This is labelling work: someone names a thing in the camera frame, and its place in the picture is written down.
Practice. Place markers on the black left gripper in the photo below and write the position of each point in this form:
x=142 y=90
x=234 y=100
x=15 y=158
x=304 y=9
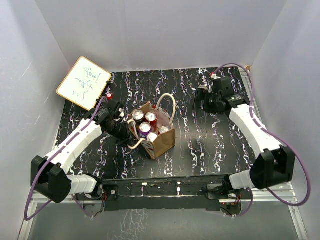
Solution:
x=126 y=133

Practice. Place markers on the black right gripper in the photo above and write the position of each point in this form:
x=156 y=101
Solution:
x=201 y=94

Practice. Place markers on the red-tab soda can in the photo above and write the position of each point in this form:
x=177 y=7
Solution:
x=164 y=129

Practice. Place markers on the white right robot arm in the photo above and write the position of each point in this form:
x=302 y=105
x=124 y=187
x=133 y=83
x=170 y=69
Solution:
x=274 y=162

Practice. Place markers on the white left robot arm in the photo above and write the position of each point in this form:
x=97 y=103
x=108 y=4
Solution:
x=49 y=174

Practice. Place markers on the purple fanta can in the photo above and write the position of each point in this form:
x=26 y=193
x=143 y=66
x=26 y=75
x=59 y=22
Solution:
x=144 y=129

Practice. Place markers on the red soda can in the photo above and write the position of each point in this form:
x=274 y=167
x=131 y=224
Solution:
x=152 y=136

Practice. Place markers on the red coke can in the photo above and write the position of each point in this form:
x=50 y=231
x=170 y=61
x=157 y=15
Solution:
x=152 y=119

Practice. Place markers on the small white whiteboard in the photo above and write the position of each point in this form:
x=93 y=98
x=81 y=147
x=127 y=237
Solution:
x=84 y=83

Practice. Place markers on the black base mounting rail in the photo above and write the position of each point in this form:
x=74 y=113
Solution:
x=206 y=192

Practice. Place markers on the aluminium frame profile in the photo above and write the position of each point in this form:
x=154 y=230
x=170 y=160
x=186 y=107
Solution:
x=265 y=218

